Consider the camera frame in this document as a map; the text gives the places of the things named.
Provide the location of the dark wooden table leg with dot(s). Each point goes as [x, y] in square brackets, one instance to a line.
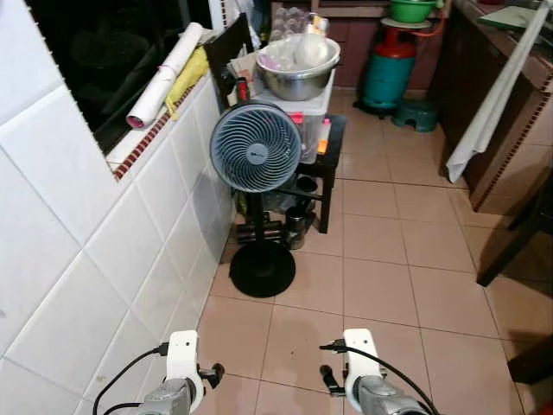
[514, 246]

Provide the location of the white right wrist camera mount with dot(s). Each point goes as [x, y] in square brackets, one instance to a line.
[360, 353]

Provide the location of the green plastic basin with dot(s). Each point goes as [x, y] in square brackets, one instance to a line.
[412, 10]

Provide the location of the long white rolled sheet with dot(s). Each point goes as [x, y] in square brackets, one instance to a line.
[492, 104]

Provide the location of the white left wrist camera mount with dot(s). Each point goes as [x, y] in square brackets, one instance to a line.
[182, 354]

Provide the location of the brown kitchen cabinet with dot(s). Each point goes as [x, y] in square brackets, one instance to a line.
[467, 78]

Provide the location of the yellow cloth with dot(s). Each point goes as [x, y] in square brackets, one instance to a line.
[187, 79]

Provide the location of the grey-blue standing fan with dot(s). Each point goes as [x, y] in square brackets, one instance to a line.
[257, 145]

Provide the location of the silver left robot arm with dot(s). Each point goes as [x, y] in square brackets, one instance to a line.
[168, 398]

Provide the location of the large steel bowl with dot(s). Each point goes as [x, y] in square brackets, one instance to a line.
[298, 82]

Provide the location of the small green plastic stool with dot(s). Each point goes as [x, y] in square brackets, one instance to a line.
[416, 112]

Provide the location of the dark window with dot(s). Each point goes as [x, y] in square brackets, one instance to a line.
[95, 60]

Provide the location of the white plastic bags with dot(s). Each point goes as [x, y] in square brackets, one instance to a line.
[307, 54]

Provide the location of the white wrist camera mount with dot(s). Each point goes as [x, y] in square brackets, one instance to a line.
[360, 353]
[182, 354]

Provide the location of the small orange packet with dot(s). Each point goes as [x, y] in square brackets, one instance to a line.
[324, 137]

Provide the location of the rolled white paper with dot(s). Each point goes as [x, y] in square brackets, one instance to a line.
[164, 76]

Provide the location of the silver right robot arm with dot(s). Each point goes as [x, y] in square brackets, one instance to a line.
[384, 399]

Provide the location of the grey egg tray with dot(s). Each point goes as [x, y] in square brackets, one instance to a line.
[294, 22]

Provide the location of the dark metal pot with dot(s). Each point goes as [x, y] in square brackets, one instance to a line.
[297, 226]

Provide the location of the green gas cylinder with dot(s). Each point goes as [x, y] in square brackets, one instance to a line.
[387, 76]

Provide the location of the black side table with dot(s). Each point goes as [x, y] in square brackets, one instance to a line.
[333, 173]

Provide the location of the clear plastic storage box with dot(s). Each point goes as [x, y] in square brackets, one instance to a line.
[313, 121]

